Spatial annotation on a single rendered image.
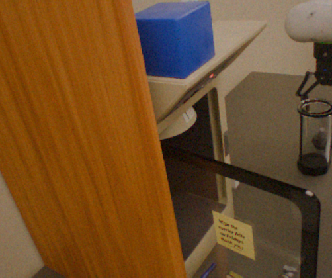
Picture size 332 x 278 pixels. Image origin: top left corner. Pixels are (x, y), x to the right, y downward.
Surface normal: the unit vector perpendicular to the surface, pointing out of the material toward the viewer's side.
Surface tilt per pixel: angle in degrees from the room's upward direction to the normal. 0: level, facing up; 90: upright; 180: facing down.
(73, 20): 90
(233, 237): 90
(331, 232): 0
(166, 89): 90
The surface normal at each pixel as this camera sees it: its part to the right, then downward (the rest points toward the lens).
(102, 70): -0.56, 0.50
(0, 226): 0.81, 0.18
